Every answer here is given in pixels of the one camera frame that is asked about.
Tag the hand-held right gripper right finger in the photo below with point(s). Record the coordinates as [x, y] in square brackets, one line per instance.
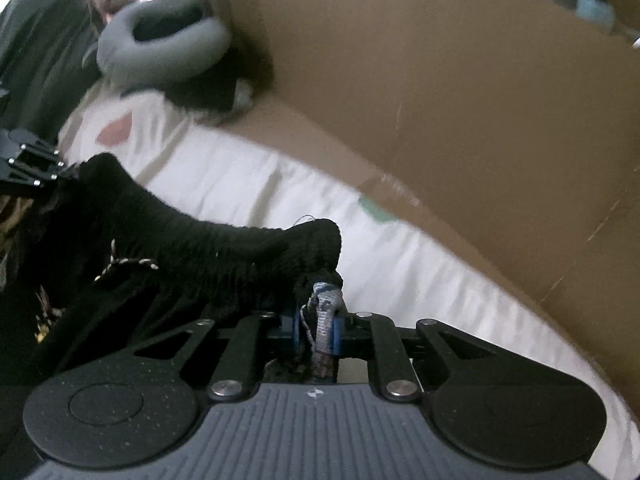
[339, 335]

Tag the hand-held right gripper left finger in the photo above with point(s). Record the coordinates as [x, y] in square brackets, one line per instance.
[296, 335]

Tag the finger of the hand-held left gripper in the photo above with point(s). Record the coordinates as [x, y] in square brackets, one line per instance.
[30, 160]

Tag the black garment bear print lining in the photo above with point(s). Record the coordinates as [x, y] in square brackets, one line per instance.
[200, 250]

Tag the bear printed white blanket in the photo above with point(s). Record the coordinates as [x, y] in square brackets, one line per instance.
[400, 285]

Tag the dark green pillow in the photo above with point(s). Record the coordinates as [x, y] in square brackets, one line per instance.
[40, 50]

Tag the grey neck pillow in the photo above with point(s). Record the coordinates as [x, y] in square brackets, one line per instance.
[120, 60]

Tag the dark cloth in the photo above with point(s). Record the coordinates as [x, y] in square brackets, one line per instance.
[205, 95]

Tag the brown cardboard sheet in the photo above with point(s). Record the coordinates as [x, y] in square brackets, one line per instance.
[425, 85]

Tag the light blue capped bottle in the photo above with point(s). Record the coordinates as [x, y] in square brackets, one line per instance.
[595, 10]

